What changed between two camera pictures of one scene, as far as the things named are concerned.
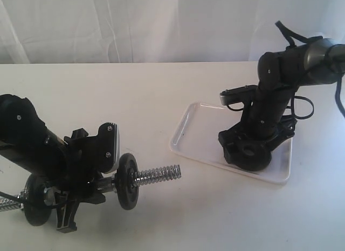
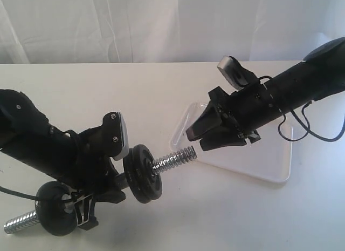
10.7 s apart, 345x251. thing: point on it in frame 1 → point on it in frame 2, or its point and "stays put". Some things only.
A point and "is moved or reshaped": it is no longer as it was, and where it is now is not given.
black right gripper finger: [277, 140] → [229, 136]
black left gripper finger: [78, 135] → [118, 181]
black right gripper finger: [233, 150] → [211, 119]
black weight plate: [127, 181] is moved or reshaped
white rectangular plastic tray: [196, 137] stays put
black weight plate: [37, 211] is moved or reshaped
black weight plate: [249, 156] → [146, 187]
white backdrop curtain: [71, 27] stays put
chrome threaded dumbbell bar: [105, 184] → [159, 165]
